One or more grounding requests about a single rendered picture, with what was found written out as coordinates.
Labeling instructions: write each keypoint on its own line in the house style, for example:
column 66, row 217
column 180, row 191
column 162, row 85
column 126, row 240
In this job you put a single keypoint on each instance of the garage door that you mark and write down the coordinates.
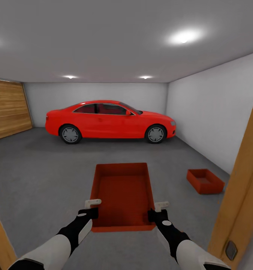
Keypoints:
column 14, row 114

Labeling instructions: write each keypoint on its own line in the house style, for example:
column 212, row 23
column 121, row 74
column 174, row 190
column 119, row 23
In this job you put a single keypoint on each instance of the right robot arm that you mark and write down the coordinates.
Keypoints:
column 187, row 254

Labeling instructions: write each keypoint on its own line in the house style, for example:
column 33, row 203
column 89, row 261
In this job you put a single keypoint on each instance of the car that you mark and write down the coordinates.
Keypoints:
column 108, row 119

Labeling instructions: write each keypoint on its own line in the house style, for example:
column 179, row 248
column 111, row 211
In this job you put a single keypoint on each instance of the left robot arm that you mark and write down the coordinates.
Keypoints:
column 53, row 254

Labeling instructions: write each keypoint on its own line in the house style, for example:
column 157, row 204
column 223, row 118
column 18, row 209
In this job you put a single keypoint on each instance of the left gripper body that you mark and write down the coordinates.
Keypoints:
column 93, row 211

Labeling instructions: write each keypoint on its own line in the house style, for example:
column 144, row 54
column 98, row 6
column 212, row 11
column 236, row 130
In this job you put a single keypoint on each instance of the storage box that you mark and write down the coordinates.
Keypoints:
column 213, row 184
column 126, row 195

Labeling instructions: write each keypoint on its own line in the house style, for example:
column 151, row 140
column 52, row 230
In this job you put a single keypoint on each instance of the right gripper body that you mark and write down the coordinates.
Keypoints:
column 153, row 215

